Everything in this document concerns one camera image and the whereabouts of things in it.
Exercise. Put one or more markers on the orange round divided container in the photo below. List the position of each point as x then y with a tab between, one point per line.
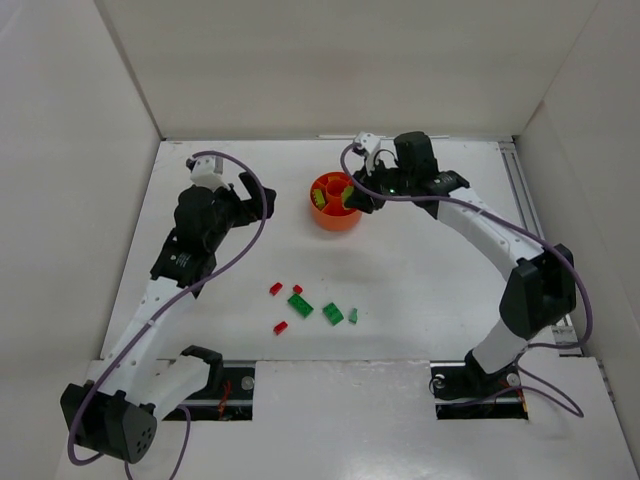
334	217

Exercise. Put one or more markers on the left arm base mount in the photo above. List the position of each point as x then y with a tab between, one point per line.
228	394

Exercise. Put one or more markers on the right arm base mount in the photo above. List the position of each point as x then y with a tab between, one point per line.
463	391

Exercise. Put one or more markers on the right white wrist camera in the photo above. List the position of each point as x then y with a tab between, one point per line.
368	145

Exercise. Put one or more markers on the small red lego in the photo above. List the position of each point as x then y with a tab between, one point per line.
275	288

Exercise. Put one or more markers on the small green sloped lego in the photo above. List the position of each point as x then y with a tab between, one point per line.
353	316

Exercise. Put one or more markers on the lime long lego brick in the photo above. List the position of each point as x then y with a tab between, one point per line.
318	199

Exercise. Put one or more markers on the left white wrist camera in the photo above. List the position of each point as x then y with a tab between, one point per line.
206	171

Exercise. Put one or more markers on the aluminium rail right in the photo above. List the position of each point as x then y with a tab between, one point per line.
541	289

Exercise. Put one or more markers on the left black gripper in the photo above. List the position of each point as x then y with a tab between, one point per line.
245	201

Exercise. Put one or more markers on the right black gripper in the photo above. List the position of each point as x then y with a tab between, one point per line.
364	187

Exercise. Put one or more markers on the green long lego brick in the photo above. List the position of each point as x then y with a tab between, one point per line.
300	305

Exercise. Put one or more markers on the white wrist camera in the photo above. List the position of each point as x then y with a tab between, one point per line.
368	145
206	171

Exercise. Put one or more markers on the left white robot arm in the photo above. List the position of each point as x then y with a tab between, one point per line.
116	412

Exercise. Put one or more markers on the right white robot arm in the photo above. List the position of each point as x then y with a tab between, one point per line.
467	214

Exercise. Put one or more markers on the green square lego brick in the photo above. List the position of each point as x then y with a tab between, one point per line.
333	314

